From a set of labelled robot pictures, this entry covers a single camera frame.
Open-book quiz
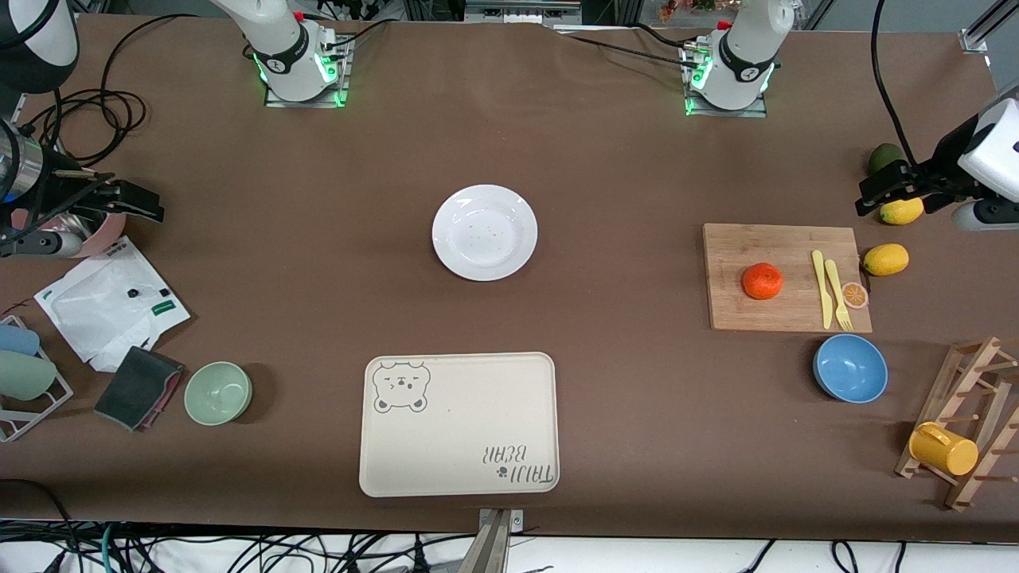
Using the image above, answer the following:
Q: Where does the pink bowl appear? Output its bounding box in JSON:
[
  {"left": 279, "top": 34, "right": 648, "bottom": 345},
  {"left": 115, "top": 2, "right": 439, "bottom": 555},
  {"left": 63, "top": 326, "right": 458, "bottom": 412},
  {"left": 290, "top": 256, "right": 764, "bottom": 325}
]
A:
[{"left": 40, "top": 211, "right": 127, "bottom": 258}]

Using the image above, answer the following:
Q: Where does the black looped floor cable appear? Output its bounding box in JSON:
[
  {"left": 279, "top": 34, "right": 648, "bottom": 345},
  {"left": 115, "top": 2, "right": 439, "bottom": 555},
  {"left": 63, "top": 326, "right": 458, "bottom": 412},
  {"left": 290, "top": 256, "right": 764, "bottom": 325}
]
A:
[{"left": 0, "top": 477, "right": 77, "bottom": 573}]

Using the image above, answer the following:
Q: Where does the white round plate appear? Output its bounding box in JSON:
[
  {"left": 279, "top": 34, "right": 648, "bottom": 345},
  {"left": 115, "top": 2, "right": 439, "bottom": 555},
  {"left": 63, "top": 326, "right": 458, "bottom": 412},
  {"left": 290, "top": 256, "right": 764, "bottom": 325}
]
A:
[{"left": 431, "top": 184, "right": 539, "bottom": 283}]

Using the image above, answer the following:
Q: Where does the white wire rack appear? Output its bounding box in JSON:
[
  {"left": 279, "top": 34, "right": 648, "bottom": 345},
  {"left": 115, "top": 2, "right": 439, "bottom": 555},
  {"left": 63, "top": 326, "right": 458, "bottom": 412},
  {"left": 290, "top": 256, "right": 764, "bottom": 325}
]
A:
[{"left": 0, "top": 314, "right": 74, "bottom": 442}]

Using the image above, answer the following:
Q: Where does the black base cable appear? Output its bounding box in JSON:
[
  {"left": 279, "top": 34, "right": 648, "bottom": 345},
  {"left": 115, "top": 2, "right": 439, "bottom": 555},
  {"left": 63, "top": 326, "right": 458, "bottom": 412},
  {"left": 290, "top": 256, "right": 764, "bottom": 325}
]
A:
[
  {"left": 557, "top": 24, "right": 693, "bottom": 71},
  {"left": 325, "top": 20, "right": 392, "bottom": 50}
]

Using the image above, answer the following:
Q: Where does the yellow plastic knife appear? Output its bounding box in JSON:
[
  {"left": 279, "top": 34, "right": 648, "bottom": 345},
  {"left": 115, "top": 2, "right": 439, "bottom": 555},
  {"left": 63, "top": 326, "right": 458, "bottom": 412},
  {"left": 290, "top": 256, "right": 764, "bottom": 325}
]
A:
[{"left": 811, "top": 250, "right": 834, "bottom": 330}]

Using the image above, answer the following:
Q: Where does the pale green bowl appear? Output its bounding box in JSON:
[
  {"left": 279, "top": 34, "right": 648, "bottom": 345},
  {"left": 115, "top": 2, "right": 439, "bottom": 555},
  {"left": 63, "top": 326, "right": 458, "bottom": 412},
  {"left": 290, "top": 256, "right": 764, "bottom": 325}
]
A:
[{"left": 184, "top": 361, "right": 253, "bottom": 427}]

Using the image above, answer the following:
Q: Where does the orange fruit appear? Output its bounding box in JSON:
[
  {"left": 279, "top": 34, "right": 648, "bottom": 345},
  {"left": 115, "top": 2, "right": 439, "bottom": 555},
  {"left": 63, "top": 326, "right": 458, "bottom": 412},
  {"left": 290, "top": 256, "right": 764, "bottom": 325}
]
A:
[{"left": 742, "top": 263, "right": 784, "bottom": 301}]

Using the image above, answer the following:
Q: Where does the grey metal box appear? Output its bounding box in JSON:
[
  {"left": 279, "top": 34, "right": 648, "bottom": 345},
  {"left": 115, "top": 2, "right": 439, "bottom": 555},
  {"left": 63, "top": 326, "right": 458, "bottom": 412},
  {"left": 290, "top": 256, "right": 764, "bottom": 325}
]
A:
[{"left": 464, "top": 0, "right": 584, "bottom": 26}]

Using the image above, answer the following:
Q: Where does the blue bowl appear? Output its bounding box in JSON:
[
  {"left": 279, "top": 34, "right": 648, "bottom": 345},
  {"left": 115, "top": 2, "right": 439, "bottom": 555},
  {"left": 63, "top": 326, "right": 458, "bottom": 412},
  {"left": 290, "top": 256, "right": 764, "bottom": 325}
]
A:
[{"left": 813, "top": 333, "right": 889, "bottom": 404}]

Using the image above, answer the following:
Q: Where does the yellow lemon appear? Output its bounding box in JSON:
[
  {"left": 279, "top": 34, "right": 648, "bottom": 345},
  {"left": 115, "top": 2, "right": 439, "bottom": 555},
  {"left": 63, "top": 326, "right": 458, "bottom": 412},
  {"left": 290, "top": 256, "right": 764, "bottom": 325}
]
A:
[
  {"left": 880, "top": 196, "right": 925, "bottom": 226},
  {"left": 864, "top": 244, "right": 910, "bottom": 277}
]

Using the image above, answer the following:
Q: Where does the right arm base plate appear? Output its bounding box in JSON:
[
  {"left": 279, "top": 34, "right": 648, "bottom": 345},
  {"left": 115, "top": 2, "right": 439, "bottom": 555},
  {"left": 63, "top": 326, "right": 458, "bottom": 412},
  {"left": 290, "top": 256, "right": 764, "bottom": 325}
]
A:
[{"left": 265, "top": 36, "right": 349, "bottom": 108}]

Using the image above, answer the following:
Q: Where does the white plastic bag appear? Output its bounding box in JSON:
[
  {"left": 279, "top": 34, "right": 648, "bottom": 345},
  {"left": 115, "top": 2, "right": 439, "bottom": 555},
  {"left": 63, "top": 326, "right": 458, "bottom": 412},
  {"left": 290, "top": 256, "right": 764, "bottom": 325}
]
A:
[{"left": 34, "top": 236, "right": 192, "bottom": 373}]

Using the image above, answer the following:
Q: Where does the black right base cable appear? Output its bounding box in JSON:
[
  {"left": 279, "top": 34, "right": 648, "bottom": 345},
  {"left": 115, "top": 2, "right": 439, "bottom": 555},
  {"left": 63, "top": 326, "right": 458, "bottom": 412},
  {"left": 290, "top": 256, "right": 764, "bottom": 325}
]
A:
[{"left": 325, "top": 20, "right": 392, "bottom": 50}]

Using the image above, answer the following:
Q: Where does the yellow plastic fork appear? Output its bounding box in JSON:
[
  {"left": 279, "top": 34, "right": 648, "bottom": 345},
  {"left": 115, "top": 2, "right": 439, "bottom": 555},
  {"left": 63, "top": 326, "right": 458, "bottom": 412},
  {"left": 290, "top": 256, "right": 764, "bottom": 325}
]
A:
[{"left": 824, "top": 259, "right": 854, "bottom": 333}]

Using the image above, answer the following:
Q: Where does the aluminium frame profile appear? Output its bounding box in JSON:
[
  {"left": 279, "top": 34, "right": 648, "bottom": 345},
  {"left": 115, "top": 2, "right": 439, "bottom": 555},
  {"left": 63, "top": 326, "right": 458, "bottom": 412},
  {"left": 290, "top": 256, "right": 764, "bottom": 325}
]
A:
[{"left": 959, "top": 0, "right": 1019, "bottom": 55}]

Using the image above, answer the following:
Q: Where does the dark green avocado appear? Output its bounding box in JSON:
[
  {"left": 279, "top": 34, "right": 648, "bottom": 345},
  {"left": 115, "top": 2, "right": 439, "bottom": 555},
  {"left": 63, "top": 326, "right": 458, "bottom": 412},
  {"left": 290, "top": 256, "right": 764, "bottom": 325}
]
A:
[{"left": 868, "top": 142, "right": 908, "bottom": 176}]

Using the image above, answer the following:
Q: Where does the wooden cup rack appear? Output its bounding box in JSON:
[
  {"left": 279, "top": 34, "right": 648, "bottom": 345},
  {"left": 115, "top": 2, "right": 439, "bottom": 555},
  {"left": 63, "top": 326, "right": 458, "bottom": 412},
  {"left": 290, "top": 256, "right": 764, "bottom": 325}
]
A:
[{"left": 896, "top": 336, "right": 1019, "bottom": 512}]

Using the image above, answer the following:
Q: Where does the black left base cable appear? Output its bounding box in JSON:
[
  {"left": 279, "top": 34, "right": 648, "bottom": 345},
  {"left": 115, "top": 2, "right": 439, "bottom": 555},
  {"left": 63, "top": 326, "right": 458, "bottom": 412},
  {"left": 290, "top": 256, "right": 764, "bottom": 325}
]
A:
[{"left": 557, "top": 24, "right": 693, "bottom": 71}]

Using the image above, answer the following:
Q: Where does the pale green cup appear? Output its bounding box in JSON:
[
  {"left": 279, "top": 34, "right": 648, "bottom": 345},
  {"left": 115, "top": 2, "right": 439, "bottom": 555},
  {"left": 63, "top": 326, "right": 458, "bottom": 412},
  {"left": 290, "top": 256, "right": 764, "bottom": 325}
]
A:
[{"left": 0, "top": 350, "right": 58, "bottom": 401}]

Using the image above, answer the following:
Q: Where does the coiled black cable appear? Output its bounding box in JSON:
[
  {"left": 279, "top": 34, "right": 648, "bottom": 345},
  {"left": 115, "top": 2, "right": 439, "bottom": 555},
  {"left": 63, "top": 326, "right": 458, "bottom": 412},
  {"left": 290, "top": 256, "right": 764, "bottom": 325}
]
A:
[{"left": 16, "top": 12, "right": 208, "bottom": 168}]

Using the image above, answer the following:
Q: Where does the wooden cutting board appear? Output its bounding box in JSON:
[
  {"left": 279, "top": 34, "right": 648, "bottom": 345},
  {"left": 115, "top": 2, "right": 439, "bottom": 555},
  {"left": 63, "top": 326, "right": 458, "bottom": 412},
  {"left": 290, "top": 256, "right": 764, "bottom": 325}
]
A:
[{"left": 702, "top": 223, "right": 873, "bottom": 333}]

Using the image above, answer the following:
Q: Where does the pale blue cup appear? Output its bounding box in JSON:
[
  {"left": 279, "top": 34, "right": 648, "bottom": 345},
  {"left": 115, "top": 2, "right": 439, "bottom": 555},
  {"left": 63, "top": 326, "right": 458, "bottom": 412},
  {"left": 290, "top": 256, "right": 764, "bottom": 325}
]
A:
[{"left": 0, "top": 325, "right": 41, "bottom": 357}]

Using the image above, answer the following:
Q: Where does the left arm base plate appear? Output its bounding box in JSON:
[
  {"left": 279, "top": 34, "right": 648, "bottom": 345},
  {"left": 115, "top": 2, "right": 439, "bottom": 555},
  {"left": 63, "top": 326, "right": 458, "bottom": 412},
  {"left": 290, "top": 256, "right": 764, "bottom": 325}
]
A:
[{"left": 683, "top": 44, "right": 767, "bottom": 119}]

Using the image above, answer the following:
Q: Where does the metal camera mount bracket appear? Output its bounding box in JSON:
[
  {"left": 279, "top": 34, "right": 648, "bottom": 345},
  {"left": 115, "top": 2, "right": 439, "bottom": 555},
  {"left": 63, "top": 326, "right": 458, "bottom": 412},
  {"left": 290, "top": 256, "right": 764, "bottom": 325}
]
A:
[{"left": 476, "top": 509, "right": 525, "bottom": 573}]

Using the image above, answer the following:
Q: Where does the cream bear print tray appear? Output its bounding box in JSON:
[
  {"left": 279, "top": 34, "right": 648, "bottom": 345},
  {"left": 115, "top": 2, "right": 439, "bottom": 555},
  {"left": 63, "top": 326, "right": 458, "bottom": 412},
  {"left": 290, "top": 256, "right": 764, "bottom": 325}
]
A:
[{"left": 358, "top": 352, "right": 560, "bottom": 498}]

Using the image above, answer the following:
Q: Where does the yellow cup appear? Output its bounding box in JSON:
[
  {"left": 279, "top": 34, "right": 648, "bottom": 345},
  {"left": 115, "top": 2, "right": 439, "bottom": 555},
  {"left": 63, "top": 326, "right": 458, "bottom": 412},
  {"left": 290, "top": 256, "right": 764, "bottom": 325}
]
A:
[{"left": 909, "top": 422, "right": 979, "bottom": 477}]

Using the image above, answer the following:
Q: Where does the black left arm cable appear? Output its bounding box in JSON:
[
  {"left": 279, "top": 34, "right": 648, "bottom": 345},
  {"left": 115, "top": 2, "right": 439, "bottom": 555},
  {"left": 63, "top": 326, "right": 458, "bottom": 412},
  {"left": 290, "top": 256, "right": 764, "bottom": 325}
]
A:
[{"left": 871, "top": 0, "right": 918, "bottom": 166}]

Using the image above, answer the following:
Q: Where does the dark grey pink-edged cloth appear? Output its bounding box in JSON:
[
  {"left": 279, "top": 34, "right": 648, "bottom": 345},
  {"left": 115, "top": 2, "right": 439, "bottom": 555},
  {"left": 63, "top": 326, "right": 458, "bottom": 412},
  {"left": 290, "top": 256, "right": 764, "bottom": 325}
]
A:
[{"left": 94, "top": 346, "right": 185, "bottom": 433}]

